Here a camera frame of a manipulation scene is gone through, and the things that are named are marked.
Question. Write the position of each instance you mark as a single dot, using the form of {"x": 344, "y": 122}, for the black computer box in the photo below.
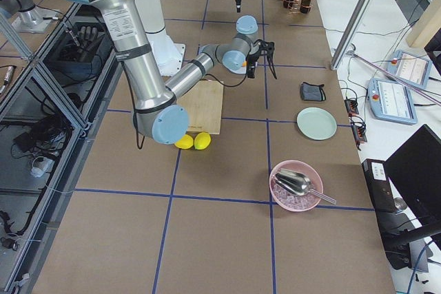
{"x": 379, "y": 188}

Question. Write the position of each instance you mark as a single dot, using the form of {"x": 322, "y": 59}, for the lower yellow lemon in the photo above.
{"x": 186, "y": 142}

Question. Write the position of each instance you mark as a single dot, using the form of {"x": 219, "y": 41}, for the folded grey cloth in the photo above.
{"x": 310, "y": 92}

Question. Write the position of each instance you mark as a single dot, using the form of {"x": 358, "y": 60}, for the upper yellow lemon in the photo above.
{"x": 202, "y": 141}

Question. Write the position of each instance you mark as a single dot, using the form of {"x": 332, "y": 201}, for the pink bowl with ice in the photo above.
{"x": 288, "y": 200}

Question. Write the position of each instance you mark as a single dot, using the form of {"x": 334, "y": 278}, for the far teach pendant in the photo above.
{"x": 410, "y": 67}

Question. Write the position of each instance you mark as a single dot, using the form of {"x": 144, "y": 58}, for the aluminium frame post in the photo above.
{"x": 349, "y": 33}

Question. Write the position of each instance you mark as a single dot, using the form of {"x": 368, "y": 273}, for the black power strip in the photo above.
{"x": 357, "y": 123}

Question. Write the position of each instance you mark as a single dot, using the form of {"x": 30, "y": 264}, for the light green plate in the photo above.
{"x": 316, "y": 123}

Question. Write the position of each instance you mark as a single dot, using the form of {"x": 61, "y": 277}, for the near teach pendant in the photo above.
{"x": 391, "y": 101}

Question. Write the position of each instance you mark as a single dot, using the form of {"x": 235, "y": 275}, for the yellow lemon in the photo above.
{"x": 202, "y": 141}
{"x": 186, "y": 142}

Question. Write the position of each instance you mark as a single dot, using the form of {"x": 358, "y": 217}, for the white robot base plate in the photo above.
{"x": 170, "y": 59}

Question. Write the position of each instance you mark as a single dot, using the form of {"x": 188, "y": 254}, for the bamboo cutting board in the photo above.
{"x": 203, "y": 104}

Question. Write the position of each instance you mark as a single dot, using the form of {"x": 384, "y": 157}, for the light blue plate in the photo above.
{"x": 242, "y": 70}

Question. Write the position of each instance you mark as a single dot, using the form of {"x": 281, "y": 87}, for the teach pendant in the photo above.
{"x": 410, "y": 67}
{"x": 391, "y": 101}

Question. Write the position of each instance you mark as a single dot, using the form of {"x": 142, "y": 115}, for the black computer monitor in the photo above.
{"x": 414, "y": 169}

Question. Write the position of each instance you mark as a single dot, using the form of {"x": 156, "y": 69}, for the metal ice scoop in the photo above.
{"x": 299, "y": 184}

